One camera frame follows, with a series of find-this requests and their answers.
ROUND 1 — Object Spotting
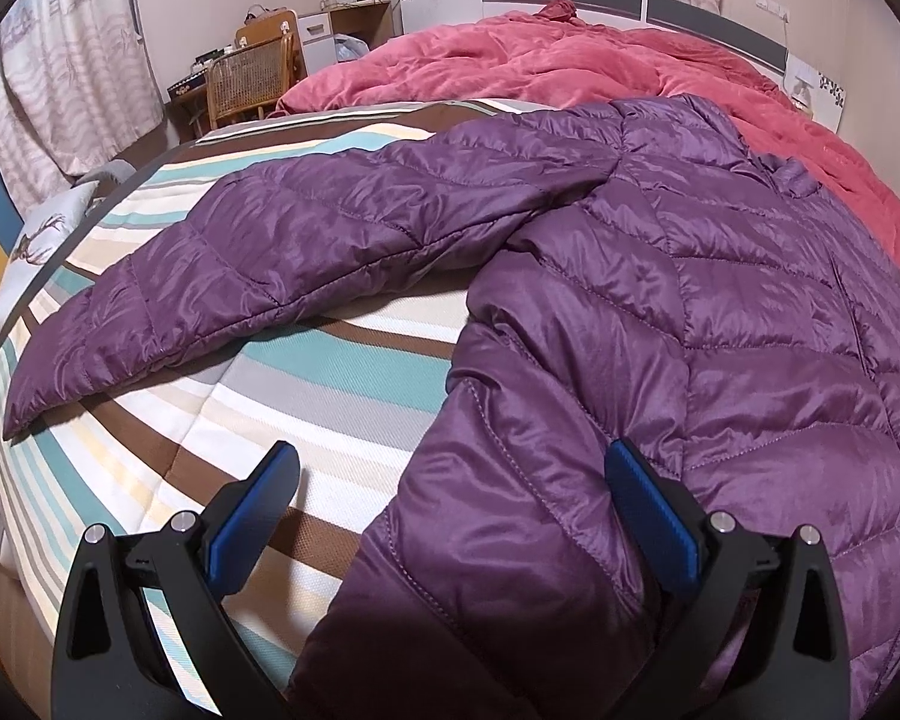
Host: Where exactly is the purple down jacket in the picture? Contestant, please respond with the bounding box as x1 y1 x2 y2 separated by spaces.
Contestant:
2 96 900 718

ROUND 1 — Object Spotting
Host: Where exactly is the striped bed sheet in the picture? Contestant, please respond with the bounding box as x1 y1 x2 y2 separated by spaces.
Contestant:
0 96 550 717

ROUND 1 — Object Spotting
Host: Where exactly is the deer print pillow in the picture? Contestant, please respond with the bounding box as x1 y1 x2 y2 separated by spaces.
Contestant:
0 181 98 332

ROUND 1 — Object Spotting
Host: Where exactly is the glass bottle on nightstand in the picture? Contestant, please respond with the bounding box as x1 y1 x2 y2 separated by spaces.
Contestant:
788 76 813 117

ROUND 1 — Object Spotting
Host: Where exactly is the wooden desk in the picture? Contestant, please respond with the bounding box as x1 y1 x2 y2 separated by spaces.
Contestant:
167 0 393 137

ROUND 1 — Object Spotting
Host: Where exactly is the left patterned curtain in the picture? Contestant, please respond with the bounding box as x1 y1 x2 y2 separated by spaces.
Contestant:
0 0 164 215

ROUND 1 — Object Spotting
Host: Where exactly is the pink red comforter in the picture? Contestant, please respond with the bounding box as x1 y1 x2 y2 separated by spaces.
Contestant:
276 0 900 266

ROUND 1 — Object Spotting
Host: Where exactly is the wooden rattan chair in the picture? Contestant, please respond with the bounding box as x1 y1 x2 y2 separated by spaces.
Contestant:
206 36 295 128

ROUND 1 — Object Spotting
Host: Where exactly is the white plastic bag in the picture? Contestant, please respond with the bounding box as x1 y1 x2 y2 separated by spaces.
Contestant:
333 32 370 64

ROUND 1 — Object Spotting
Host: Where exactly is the white bedside cabinet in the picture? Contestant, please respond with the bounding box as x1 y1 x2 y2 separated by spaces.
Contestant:
297 11 338 75

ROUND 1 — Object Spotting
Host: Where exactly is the white grey headboard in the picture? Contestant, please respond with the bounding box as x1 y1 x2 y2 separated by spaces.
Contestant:
398 0 845 132

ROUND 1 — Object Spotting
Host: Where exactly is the wall power socket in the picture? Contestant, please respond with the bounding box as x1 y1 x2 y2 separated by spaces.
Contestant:
754 0 790 23

